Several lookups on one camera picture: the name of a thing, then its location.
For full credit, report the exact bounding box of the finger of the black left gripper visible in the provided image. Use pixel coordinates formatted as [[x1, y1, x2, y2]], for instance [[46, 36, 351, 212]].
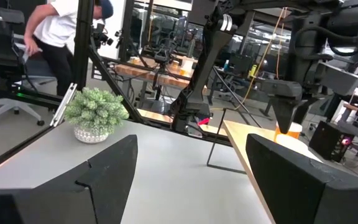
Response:
[[293, 96, 321, 125], [261, 79, 304, 134]]

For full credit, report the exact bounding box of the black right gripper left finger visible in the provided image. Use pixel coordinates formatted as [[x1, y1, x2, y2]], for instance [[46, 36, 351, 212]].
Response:
[[0, 134, 139, 224]]

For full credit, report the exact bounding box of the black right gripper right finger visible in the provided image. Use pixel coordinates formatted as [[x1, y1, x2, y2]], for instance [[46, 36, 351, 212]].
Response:
[[246, 133, 358, 224]]

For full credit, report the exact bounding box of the large amber medicine bottle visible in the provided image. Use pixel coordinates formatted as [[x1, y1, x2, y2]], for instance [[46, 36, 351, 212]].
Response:
[[273, 121, 303, 141]]

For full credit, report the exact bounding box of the wooden shelf with black legs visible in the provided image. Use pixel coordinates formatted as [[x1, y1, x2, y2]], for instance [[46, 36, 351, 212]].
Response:
[[206, 107, 324, 224]]

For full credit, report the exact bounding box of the black computer tower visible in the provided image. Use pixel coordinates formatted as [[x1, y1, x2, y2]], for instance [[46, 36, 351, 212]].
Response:
[[308, 120, 356, 163]]

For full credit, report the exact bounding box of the green plant in white pot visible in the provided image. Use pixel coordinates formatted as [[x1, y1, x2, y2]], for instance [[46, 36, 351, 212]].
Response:
[[63, 86, 130, 144]]

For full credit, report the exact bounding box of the wooden workbench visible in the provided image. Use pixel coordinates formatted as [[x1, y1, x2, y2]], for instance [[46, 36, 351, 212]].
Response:
[[114, 55, 209, 94]]

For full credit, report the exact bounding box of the grey office chair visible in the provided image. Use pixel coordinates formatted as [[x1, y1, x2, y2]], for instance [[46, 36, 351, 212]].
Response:
[[0, 35, 57, 129]]

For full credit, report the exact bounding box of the person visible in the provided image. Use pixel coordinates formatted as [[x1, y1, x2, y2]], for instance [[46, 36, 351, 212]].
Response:
[[23, 0, 114, 97]]

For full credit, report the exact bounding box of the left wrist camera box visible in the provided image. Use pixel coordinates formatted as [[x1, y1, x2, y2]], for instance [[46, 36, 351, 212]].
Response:
[[317, 62, 358, 96]]

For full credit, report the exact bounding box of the silver aluminium bracket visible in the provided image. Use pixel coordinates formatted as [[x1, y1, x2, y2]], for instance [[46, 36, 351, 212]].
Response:
[[49, 82, 78, 128]]

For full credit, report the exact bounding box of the black video camera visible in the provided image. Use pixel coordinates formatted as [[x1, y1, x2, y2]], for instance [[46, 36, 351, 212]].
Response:
[[91, 23, 115, 48]]

